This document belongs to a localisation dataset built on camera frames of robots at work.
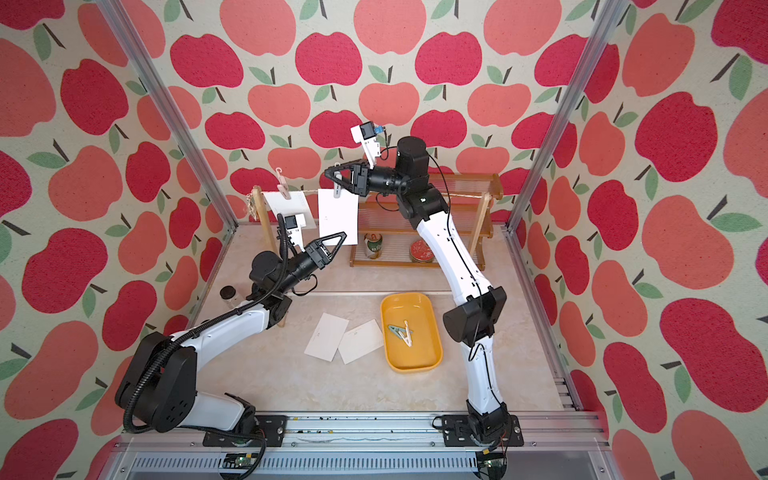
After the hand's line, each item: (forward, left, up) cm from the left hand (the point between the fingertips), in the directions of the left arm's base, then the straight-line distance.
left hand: (348, 244), depth 71 cm
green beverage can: (+21, -5, -23) cm, 31 cm away
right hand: (+7, +4, +14) cm, 16 cm away
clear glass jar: (+1, +38, -24) cm, 45 cm away
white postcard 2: (-9, -2, -35) cm, 36 cm away
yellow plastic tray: (+1, -21, -32) cm, 38 cm away
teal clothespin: (-7, -13, -32) cm, 35 cm away
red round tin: (+23, -22, -29) cm, 43 cm away
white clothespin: (-9, -16, -31) cm, 37 cm away
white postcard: (-7, +9, -36) cm, 38 cm away
